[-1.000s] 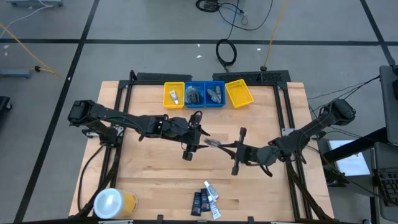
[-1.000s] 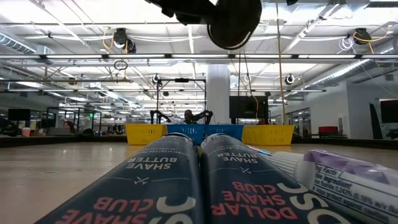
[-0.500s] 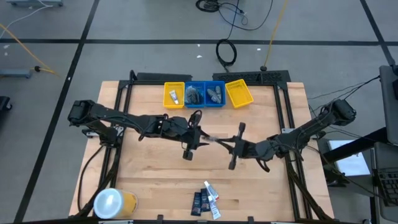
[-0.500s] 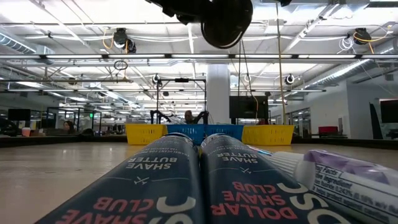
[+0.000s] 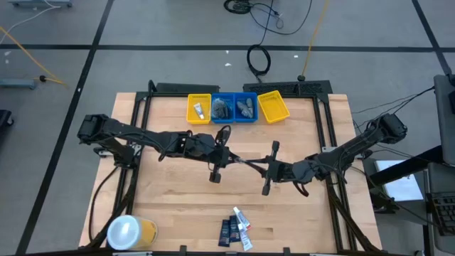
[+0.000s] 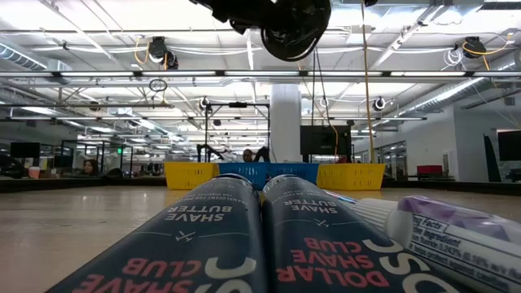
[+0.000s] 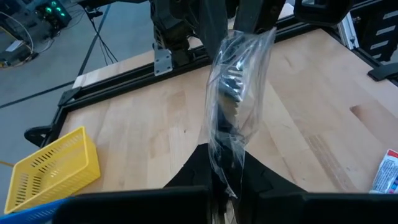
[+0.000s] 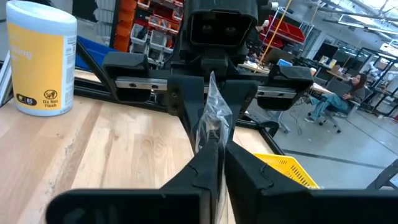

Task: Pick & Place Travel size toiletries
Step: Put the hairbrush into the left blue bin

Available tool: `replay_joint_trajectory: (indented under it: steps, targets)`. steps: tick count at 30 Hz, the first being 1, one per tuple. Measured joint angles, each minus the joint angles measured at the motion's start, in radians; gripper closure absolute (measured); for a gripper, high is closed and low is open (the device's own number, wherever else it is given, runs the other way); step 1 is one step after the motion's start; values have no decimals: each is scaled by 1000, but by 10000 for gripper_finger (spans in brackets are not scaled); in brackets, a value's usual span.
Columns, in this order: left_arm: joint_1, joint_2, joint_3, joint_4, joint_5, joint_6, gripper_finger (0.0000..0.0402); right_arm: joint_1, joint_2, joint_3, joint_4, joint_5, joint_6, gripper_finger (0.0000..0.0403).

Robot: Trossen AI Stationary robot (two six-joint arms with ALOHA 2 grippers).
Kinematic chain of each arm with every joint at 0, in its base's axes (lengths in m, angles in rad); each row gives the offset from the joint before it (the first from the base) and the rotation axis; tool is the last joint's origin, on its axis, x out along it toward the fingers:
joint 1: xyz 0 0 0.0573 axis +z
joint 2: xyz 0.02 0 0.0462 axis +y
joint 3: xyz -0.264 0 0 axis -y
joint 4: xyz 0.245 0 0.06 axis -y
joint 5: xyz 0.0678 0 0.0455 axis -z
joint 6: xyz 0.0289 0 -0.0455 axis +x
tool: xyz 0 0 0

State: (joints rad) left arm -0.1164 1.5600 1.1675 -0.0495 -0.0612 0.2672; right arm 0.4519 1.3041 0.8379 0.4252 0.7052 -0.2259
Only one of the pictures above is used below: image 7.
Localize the black floor cable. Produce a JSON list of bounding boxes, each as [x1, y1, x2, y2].
[[83, 6, 119, 65]]

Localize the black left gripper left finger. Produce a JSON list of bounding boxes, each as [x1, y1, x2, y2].
[[164, 142, 216, 191]]

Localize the blue plastic basket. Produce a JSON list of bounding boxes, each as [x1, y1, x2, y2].
[[0, 196, 74, 224]]

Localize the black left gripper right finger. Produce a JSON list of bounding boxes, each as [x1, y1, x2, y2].
[[241, 149, 308, 196]]

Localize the white travel toothpaste tube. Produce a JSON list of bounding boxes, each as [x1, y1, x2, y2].
[[369, 148, 398, 194]]

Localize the black comb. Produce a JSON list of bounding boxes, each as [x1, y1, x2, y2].
[[203, 27, 278, 200]]

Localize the black computer green lights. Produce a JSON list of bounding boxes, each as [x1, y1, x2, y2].
[[33, 0, 73, 30]]

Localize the black side rack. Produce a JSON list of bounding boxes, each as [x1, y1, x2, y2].
[[351, 0, 398, 63]]

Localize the yellow plastic basket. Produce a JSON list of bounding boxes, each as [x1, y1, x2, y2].
[[3, 126, 101, 215]]

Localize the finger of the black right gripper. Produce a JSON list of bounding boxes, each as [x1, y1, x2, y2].
[[233, 0, 285, 34], [198, 0, 230, 62]]

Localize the silver aluminium extrusion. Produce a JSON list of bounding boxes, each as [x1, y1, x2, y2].
[[336, 11, 359, 50]]

